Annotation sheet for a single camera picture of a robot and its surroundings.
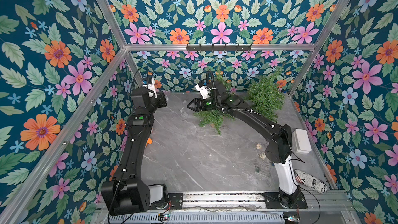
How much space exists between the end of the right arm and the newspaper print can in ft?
1.80

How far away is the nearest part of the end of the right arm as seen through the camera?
2.05ft

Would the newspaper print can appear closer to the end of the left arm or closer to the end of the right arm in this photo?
the end of the right arm

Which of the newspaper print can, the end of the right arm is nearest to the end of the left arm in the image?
the end of the right arm

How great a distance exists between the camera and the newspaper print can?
30.1 inches
